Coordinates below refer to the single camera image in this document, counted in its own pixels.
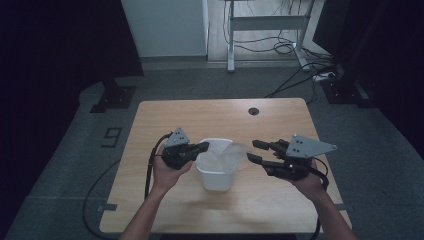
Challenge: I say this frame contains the black stand base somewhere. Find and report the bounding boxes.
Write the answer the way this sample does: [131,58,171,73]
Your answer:
[89,78,137,114]
[320,78,377,108]

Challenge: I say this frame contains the person's left hand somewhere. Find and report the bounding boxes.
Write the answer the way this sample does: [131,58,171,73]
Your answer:
[152,147,195,197]

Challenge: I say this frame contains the long black power cable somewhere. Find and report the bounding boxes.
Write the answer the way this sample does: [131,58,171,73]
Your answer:
[264,62,336,99]

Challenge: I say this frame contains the white partition panel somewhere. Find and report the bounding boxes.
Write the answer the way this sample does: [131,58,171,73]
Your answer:
[121,0,210,58]

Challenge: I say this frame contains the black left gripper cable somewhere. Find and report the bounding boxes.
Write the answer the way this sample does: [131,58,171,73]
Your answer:
[143,132,173,201]

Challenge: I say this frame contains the grey tape strip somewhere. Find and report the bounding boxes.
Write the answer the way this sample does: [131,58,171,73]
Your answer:
[97,203,118,213]
[334,203,355,213]

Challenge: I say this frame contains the dark monitor screen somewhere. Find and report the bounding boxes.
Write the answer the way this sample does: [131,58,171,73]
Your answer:
[313,0,361,56]

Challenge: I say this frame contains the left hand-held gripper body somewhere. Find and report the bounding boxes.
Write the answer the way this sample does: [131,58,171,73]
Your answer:
[161,127,201,171]

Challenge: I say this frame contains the dark curtain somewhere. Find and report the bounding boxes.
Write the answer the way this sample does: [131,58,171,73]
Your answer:
[0,0,145,214]

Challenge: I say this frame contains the black floor cable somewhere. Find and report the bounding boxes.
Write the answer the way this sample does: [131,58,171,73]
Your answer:
[82,159,122,240]

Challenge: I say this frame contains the person's right hand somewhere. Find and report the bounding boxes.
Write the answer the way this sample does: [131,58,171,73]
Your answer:
[289,159,327,202]

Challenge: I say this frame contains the coiled black cables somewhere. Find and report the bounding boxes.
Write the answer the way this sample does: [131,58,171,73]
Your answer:
[272,31,297,56]

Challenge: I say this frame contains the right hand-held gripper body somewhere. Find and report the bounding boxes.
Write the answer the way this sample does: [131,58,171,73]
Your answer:
[264,134,338,181]

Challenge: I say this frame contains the white metal desk frame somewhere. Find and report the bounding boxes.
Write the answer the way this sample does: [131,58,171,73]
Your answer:
[221,0,315,74]

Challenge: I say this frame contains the clear plastic bag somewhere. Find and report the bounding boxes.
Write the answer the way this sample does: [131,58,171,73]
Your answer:
[196,138,251,175]

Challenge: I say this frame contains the white plastic bin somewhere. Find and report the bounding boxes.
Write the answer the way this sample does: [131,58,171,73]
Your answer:
[195,138,242,192]

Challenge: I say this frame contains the white power strip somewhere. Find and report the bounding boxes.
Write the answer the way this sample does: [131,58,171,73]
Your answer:
[312,71,336,83]

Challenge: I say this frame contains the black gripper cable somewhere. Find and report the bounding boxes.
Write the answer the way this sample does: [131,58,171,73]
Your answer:
[143,132,173,201]
[309,156,331,240]

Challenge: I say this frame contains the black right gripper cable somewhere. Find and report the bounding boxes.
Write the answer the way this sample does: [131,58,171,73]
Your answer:
[309,156,331,240]

